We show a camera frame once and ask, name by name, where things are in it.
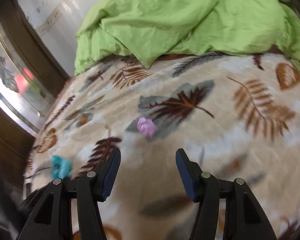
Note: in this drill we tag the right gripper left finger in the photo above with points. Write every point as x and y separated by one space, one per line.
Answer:
50 217

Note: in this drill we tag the leaf pattern bed blanket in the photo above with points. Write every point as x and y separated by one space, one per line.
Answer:
234 116

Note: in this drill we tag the purple crumpled paper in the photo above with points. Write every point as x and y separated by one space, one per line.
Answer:
146 127

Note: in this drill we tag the green quilt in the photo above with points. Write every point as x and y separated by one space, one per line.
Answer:
148 29

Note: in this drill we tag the teal wrapper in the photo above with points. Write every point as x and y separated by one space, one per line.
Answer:
60 167

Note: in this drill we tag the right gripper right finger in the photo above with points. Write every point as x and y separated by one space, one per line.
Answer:
231 203

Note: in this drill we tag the stained glass wooden door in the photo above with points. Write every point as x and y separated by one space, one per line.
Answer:
30 81

